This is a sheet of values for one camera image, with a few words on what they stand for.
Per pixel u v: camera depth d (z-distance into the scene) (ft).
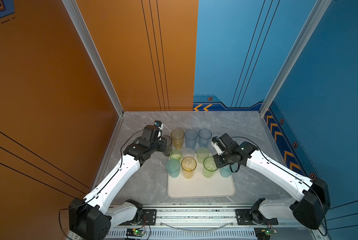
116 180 1.46
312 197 1.28
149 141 1.88
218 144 2.07
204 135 3.10
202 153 2.98
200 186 2.84
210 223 2.38
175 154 3.04
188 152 2.99
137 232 2.32
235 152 1.80
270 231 2.28
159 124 2.27
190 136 2.93
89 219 1.24
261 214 2.04
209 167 2.38
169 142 2.93
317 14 2.34
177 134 3.17
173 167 2.88
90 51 2.75
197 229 2.34
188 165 2.54
